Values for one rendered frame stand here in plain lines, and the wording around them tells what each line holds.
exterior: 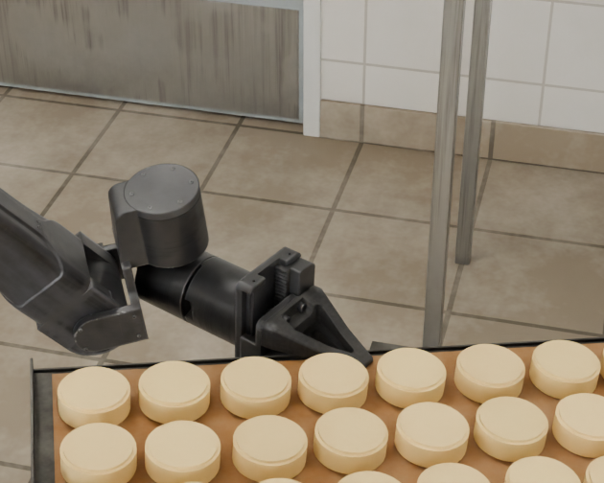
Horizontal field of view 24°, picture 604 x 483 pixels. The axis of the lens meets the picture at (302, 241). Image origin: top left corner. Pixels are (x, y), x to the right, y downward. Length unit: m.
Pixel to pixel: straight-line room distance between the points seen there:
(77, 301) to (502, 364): 0.32
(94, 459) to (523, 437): 0.29
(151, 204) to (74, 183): 2.10
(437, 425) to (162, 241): 0.25
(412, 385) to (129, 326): 0.23
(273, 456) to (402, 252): 1.98
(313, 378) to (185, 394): 0.09
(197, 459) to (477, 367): 0.22
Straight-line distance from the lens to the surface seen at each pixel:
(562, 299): 2.79
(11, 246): 1.04
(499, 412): 0.98
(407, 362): 1.01
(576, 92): 3.12
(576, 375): 1.03
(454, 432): 0.96
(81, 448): 0.93
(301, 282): 1.06
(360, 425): 0.96
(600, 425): 0.99
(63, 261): 1.05
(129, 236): 1.06
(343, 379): 0.99
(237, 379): 0.99
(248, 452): 0.93
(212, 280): 1.08
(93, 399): 0.97
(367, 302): 2.74
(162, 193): 1.05
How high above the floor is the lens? 1.65
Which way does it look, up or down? 35 degrees down
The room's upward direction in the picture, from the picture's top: straight up
